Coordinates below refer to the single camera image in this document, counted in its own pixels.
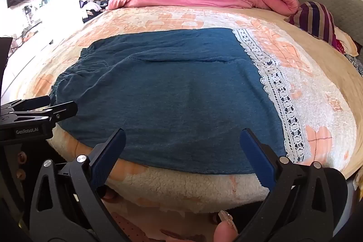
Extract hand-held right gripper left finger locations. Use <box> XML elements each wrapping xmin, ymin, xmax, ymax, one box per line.
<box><xmin>30</xmin><ymin>129</ymin><xmax>131</xmax><ymax>242</ymax></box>

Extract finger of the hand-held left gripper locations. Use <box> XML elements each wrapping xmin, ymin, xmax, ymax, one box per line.
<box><xmin>0</xmin><ymin>101</ymin><xmax>78</xmax><ymax>125</ymax></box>
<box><xmin>0</xmin><ymin>95</ymin><xmax>52</xmax><ymax>112</ymax></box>

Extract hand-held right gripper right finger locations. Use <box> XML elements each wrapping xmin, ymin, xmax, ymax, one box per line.
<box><xmin>235</xmin><ymin>129</ymin><xmax>348</xmax><ymax>242</ymax></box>

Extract blue pants with lace hem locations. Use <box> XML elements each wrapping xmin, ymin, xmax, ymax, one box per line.
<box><xmin>49</xmin><ymin>27</ymin><xmax>308</xmax><ymax>176</ymax></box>

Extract person's left hand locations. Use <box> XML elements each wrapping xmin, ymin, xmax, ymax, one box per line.
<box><xmin>15</xmin><ymin>153</ymin><xmax>28</xmax><ymax>178</ymax></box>

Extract person's right hand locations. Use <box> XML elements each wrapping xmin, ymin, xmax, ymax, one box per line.
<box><xmin>213</xmin><ymin>210</ymin><xmax>239</xmax><ymax>242</ymax></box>

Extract white low cabinet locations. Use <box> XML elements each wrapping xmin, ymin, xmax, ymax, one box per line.
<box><xmin>0</xmin><ymin>4</ymin><xmax>86</xmax><ymax>95</ymax></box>

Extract orange and white printed blanket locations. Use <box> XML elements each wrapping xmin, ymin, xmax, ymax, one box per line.
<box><xmin>17</xmin><ymin>5</ymin><xmax>358</xmax><ymax>214</ymax></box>

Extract heap of dark clothes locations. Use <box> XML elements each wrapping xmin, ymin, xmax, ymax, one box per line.
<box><xmin>79</xmin><ymin>0</ymin><xmax>114</xmax><ymax>24</ymax></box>

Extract beige bed sheet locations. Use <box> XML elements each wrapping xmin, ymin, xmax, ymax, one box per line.
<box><xmin>241</xmin><ymin>8</ymin><xmax>363</xmax><ymax>177</ymax></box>

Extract blue patterned pillow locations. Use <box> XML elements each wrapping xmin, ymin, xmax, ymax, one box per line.
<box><xmin>344</xmin><ymin>53</ymin><xmax>363</xmax><ymax>78</ymax></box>

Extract cream floral pillow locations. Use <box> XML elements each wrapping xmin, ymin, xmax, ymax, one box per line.
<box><xmin>332</xmin><ymin>27</ymin><xmax>359</xmax><ymax>57</ymax></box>

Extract striped purple garment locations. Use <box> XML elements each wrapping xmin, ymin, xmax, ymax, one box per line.
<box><xmin>285</xmin><ymin>2</ymin><xmax>338</xmax><ymax>47</ymax></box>

